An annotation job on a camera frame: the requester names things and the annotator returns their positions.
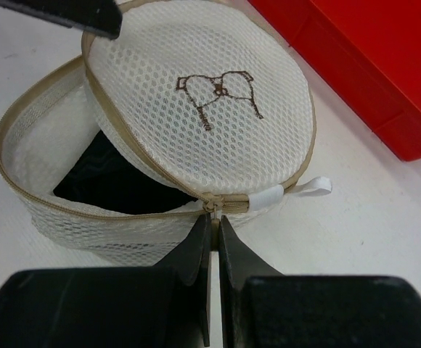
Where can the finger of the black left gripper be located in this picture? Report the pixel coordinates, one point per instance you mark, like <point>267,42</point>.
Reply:
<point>99,17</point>

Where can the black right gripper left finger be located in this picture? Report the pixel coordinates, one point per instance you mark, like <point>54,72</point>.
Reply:
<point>188,310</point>

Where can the black bra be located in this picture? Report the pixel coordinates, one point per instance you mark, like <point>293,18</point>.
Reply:
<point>103,178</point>

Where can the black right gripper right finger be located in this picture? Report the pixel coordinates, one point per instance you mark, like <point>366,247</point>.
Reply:
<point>238,263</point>

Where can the white mesh laundry bag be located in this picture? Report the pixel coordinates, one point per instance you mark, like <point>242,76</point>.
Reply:
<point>197,95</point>

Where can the red plastic bin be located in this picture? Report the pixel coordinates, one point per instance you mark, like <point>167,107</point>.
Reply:
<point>369,52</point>

